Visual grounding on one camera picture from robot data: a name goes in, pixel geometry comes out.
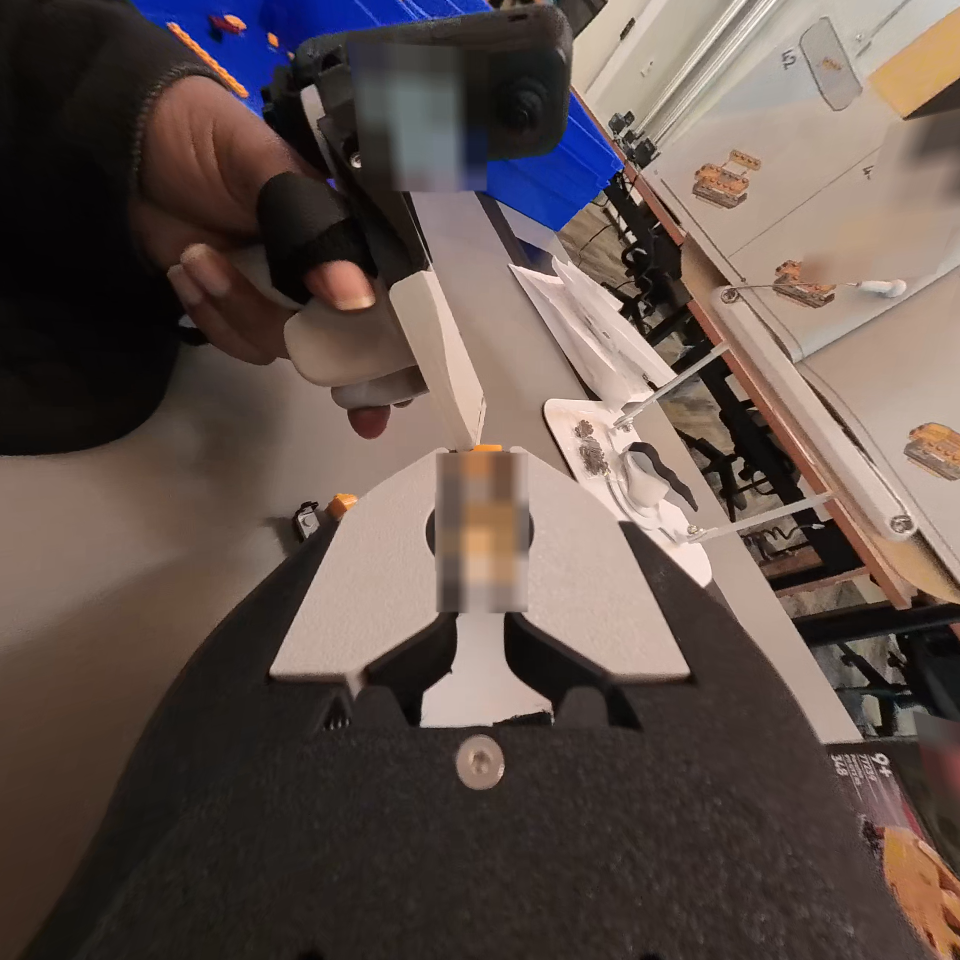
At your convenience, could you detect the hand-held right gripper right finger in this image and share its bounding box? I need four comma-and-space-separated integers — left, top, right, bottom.
504, 450, 693, 723

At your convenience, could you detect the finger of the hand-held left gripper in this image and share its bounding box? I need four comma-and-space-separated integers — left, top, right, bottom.
388, 268, 489, 451

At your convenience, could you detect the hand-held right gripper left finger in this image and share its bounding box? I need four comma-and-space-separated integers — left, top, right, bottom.
268, 450, 460, 726

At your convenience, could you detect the blue plastic bin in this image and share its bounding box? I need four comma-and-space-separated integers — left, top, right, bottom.
131, 0, 625, 231

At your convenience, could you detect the person's left forearm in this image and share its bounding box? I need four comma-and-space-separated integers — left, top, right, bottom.
0, 0, 226, 456

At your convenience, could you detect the grey desk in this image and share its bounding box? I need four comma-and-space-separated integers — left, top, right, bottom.
0, 191, 864, 960

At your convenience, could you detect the white book stand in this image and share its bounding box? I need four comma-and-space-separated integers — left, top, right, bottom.
543, 281, 960, 601

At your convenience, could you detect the grey part with wavy edge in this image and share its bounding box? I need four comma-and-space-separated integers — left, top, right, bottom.
621, 441, 700, 520

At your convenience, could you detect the bag of small metal parts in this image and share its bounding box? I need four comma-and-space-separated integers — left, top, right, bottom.
573, 420, 611, 478

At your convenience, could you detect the crumpled white paper bag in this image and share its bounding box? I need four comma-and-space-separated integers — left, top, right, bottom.
508, 255, 676, 404

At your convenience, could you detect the black office chair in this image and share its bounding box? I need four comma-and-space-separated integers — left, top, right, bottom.
600, 168, 695, 331
686, 427, 800, 519

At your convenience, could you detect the wooden office table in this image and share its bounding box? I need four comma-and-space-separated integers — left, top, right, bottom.
570, 86, 920, 610

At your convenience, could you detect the black toy car box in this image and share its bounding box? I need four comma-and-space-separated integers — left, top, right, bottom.
825, 738, 960, 960

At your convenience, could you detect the open instruction booklet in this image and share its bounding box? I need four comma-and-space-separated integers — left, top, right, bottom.
645, 0, 960, 586

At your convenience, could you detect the black coiled cable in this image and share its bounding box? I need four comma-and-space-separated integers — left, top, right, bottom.
748, 523, 826, 562

